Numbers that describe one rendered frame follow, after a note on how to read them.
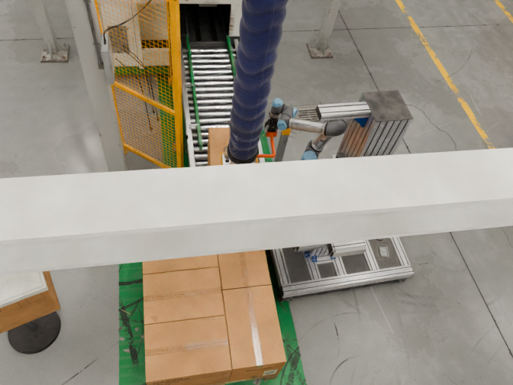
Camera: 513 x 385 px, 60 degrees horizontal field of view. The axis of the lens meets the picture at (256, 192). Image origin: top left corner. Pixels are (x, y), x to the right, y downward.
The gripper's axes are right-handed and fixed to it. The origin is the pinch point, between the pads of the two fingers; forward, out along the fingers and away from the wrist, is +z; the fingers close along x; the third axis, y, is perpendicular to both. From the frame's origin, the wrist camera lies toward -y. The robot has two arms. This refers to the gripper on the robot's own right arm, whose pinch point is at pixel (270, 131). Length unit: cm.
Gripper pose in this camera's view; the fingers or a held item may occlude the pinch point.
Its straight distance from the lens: 362.7
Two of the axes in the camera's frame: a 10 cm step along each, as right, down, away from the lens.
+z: -1.2, 5.6, 8.2
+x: 9.9, -0.1, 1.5
